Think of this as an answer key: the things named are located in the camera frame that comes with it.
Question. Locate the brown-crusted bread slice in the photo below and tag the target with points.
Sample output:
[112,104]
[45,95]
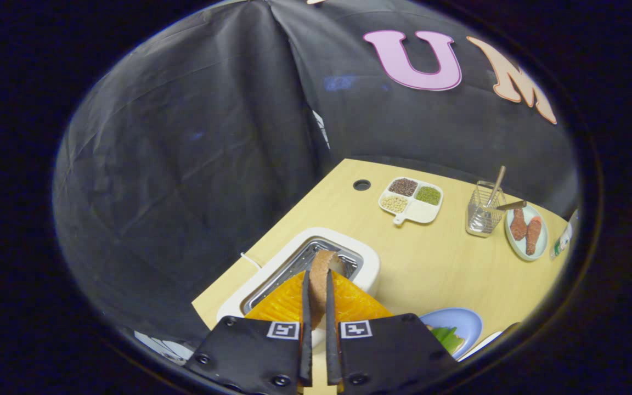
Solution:
[319,285]

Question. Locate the blue plate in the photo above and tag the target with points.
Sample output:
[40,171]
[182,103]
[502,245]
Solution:
[458,321]

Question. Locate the black backdrop cloth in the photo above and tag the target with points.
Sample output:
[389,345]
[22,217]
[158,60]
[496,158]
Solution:
[184,164]

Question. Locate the white divided seasoning tray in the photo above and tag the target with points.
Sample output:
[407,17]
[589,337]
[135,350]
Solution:
[423,211]

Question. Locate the green lettuce leaf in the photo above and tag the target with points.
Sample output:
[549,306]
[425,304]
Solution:
[447,337]

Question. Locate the clear plastic water bottle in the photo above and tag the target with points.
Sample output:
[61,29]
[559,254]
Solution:
[563,241]

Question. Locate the brown meat patty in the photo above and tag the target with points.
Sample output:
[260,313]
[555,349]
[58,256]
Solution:
[518,225]
[534,236]

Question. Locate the light wooden spoon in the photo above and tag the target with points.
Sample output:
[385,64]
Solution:
[496,184]

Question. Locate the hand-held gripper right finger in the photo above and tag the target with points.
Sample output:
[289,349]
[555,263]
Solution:
[332,356]

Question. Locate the white plate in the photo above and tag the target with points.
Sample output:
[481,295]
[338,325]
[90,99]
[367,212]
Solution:
[480,345]

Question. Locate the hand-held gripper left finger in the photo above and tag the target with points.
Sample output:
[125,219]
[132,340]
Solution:
[306,356]

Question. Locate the white toaster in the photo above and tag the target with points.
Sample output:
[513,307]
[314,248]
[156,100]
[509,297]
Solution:
[368,263]

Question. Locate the pale green plate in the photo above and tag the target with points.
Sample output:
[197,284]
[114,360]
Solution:
[522,248]

